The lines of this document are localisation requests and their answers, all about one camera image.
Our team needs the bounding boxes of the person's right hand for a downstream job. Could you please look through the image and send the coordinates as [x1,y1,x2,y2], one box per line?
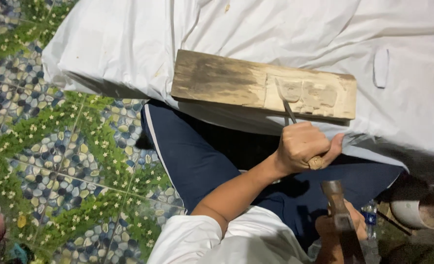
[315,199,368,250]

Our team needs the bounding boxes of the person's left hand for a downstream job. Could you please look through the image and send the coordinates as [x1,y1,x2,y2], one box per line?
[274,121,345,175]

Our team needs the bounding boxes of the rusty metal hammer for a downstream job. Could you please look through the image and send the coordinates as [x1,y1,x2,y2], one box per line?
[320,180,380,264]

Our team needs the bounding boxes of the wooden handled chisel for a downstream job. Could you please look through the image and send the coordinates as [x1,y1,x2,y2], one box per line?
[275,78,325,171]

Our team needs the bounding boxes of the plastic water bottle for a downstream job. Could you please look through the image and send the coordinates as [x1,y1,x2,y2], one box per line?
[361,199,379,241]

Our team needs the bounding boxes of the white plastic pipe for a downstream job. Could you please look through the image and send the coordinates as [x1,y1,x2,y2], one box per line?
[390,191,434,230]

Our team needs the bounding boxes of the carved wooden plank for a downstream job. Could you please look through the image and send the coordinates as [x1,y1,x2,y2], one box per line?
[171,49,357,121]

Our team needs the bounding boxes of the navy blue trousers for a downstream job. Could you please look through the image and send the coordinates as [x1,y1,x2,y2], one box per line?
[141,99,404,250]

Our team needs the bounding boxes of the white shirt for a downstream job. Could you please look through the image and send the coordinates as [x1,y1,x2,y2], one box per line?
[147,205,313,264]

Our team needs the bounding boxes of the white cloth sheet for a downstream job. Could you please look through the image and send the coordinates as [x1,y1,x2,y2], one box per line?
[42,0,434,184]

